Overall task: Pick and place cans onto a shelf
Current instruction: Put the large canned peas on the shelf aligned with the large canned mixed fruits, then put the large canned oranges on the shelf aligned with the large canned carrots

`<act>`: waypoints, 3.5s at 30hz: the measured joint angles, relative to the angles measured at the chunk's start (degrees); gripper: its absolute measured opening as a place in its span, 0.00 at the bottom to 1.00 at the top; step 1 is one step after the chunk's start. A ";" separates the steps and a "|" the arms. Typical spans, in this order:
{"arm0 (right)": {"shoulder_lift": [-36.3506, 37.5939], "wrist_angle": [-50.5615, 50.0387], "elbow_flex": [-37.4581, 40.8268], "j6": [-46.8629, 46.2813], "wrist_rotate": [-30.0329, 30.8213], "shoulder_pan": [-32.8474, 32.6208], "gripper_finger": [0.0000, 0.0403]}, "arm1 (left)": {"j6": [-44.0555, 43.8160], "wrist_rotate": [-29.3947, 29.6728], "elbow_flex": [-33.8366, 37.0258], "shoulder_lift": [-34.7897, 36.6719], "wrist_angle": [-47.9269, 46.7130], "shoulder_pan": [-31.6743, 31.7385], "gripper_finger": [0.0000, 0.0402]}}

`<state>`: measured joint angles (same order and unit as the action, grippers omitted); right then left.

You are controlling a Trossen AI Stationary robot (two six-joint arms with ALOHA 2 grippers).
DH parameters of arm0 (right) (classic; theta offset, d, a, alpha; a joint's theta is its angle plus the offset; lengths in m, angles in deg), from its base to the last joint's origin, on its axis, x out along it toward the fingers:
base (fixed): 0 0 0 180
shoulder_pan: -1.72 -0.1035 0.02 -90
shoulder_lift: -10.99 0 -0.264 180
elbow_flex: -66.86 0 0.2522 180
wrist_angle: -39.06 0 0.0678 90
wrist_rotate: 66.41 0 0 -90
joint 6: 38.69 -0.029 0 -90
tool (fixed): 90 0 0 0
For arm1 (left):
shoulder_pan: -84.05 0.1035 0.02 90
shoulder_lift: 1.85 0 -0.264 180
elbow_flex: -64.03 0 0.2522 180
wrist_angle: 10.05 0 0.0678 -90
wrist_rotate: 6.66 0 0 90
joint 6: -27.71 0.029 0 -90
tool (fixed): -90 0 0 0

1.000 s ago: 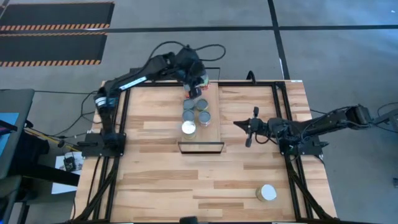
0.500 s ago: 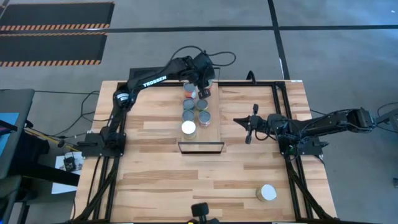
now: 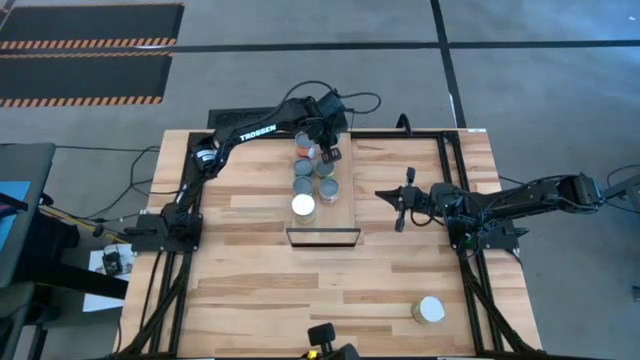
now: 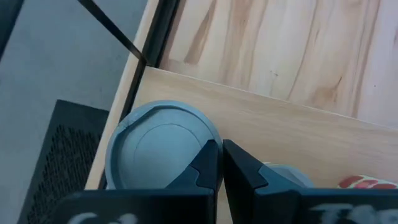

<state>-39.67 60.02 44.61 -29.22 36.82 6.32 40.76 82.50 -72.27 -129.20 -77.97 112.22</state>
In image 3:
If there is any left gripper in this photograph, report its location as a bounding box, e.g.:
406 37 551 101
299 91 349 166

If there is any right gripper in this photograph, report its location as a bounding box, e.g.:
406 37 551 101
374 167 452 233

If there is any orange pink pineapple can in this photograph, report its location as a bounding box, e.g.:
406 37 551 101
294 130 317 160

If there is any teal labelled can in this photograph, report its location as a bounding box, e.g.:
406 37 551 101
293 157 315 180

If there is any red orange labelled can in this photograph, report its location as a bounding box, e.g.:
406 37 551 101
318 178 341 205

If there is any blue yellow can white lid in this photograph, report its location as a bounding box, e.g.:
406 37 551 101
410 295 447 325
291 193 317 225

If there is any wooden shelf with black rails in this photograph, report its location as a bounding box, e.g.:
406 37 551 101
285 107 362 249

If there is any black device on stand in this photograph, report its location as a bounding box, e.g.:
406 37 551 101
305 322 361 360

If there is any grey metal stand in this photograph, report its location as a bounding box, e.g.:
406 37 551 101
602 172 640 201

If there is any small black controller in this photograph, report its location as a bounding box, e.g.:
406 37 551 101
102 251 124 275

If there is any black hazard striped floor mat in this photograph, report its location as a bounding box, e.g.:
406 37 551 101
0 52 174 109
0 3 185 51

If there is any white paper sheet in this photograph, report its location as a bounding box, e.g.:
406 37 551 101
82 247 136 314

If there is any dark grey desk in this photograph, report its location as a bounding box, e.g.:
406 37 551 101
0 142 57 289

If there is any blue flat pad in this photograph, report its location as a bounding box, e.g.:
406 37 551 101
0 180 31 251

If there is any black aluminium table frame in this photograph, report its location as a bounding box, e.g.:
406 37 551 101
114 128 544 359

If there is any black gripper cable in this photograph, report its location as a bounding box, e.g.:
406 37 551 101
282 79 382 116

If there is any thin black floor cable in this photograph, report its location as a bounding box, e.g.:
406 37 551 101
54 143 166 197

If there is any yellow cable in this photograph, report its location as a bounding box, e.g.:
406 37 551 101
39 205 132 245

